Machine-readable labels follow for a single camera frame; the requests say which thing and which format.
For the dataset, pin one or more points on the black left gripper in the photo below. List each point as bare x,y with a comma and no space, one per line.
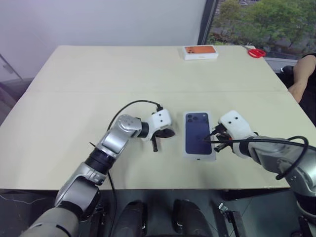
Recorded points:
157,135

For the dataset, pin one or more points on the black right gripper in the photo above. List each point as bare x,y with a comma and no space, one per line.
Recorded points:
223,135

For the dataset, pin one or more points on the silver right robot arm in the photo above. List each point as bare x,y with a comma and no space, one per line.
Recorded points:
279,158

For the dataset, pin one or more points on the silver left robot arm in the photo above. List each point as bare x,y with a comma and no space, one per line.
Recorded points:
111,140

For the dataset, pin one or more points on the person's bare forearm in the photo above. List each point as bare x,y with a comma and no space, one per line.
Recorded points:
302,79

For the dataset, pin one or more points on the orange printed phone box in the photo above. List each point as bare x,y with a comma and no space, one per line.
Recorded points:
200,51

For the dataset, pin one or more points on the dark rounded shape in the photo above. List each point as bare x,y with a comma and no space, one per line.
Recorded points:
134,219
190,218

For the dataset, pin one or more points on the person's black clothing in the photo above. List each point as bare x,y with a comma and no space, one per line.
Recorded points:
309,106

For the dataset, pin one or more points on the black chair armrest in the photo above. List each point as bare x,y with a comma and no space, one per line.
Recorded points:
287,69

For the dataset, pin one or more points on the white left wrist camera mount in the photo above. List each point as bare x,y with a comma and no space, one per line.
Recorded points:
160,119

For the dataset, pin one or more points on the dark window frame post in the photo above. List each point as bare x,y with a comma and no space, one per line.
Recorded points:
205,22

